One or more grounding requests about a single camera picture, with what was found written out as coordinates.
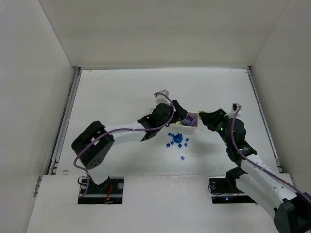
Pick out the purple curved lego brick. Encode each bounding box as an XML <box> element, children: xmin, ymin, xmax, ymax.
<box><xmin>181</xmin><ymin>114</ymin><xmax>196</xmax><ymax>127</ymax></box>

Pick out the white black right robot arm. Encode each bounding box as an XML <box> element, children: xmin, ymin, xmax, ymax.
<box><xmin>199</xmin><ymin>107</ymin><xmax>311</xmax><ymax>233</ymax></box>

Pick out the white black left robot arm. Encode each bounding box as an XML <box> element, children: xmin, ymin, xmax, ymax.
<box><xmin>71</xmin><ymin>100</ymin><xmax>188</xmax><ymax>184</ymax></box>

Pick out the white three-compartment tray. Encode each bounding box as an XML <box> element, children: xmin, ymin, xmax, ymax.
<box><xmin>163</xmin><ymin>112</ymin><xmax>199</xmax><ymax>135</ymax></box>

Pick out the large blue arch lego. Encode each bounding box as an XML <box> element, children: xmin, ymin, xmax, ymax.
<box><xmin>173</xmin><ymin>133</ymin><xmax>183</xmax><ymax>143</ymax></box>

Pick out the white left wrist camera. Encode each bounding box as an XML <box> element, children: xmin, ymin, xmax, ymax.
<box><xmin>154</xmin><ymin>89</ymin><xmax>170</xmax><ymax>105</ymax></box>

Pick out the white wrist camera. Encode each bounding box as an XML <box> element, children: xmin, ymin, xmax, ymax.
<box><xmin>227</xmin><ymin>103</ymin><xmax>241</xmax><ymax>118</ymax></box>
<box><xmin>154</xmin><ymin>89</ymin><xmax>170</xmax><ymax>105</ymax></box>

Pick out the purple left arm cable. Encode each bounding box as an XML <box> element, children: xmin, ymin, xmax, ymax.
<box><xmin>73</xmin><ymin>91</ymin><xmax>177</xmax><ymax>197</ymax></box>

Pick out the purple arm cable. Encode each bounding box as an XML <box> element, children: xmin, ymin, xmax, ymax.
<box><xmin>73</xmin><ymin>91</ymin><xmax>177</xmax><ymax>197</ymax></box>
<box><xmin>229</xmin><ymin>104</ymin><xmax>311</xmax><ymax>209</ymax></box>

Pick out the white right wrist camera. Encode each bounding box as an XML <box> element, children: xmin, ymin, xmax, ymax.
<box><xmin>227</xmin><ymin>103</ymin><xmax>241</xmax><ymax>118</ymax></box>

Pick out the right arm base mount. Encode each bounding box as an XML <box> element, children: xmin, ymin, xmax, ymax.
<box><xmin>208</xmin><ymin>167</ymin><xmax>256</xmax><ymax>204</ymax></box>

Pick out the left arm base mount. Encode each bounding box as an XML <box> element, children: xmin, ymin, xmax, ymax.
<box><xmin>78</xmin><ymin>176</ymin><xmax>124</xmax><ymax>205</ymax></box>

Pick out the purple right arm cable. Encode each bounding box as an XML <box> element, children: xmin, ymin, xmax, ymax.
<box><xmin>229</xmin><ymin>104</ymin><xmax>311</xmax><ymax>209</ymax></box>

